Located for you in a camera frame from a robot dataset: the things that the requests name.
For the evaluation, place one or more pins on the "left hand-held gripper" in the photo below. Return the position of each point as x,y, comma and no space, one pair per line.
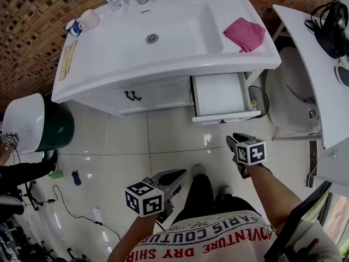
144,199

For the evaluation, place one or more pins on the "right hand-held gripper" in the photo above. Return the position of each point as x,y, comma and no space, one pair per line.
251,151

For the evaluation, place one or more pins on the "white drawer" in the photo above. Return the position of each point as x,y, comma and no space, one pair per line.
218,93

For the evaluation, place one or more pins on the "person's left forearm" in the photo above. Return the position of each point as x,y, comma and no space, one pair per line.
133,236

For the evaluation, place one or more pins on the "person's right forearm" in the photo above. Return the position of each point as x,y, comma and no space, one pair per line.
275,195

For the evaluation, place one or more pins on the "person's left grey shoe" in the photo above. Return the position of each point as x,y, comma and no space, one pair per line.
198,170

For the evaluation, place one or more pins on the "person's grey shoe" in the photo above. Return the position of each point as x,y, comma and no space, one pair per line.
225,191
198,170

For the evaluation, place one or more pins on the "person's black trousers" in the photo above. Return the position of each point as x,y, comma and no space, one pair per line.
199,201

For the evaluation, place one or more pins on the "person's right grey shoe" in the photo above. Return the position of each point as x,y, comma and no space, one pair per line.
225,191

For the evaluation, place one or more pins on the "person's white printed shirt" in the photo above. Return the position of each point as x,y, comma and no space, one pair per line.
218,239

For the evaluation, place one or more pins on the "white vanity cabinet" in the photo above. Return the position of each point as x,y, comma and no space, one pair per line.
161,97

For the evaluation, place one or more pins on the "white power adapter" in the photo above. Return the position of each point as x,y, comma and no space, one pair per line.
97,215

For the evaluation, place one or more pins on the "black flat panel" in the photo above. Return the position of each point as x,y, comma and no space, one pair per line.
302,222

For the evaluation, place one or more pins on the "pink cloth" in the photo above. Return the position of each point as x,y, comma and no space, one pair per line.
245,34

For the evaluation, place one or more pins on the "green packet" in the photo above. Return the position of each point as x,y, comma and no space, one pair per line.
56,174

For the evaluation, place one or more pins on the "white sink basin top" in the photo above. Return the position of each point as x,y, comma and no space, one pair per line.
152,53

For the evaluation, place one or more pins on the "dark shoe with white sole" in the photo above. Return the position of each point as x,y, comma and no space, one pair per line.
343,74

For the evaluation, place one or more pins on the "red pen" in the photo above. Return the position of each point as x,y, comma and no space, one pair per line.
310,245

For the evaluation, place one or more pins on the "green barrel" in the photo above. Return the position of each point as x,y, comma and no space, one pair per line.
58,123

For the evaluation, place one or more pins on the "chrome sink drain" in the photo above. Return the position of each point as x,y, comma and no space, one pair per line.
151,38

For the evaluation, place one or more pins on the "black bag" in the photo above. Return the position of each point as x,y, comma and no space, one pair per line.
331,29

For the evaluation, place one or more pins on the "black chair base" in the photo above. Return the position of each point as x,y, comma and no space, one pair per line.
27,198

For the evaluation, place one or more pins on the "pink cup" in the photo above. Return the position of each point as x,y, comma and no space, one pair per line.
90,20

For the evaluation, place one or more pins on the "blue and white mug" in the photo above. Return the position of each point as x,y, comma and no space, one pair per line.
73,27

